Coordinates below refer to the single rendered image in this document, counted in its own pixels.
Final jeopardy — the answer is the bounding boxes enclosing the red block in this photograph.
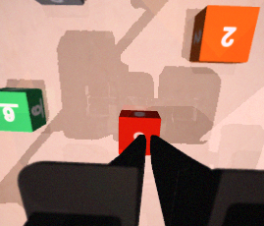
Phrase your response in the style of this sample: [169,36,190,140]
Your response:
[119,110,161,155]

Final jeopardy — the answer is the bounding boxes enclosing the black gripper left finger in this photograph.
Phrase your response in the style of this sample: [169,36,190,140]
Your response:
[17,135,146,226]

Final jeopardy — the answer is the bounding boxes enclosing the green block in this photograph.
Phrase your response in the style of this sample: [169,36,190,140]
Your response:
[0,87,46,133]

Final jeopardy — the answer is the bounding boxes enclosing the orange block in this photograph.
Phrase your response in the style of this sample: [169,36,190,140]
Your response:
[189,5,259,64]

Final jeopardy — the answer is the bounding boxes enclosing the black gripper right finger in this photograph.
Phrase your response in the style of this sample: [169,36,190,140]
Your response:
[150,135,264,226]

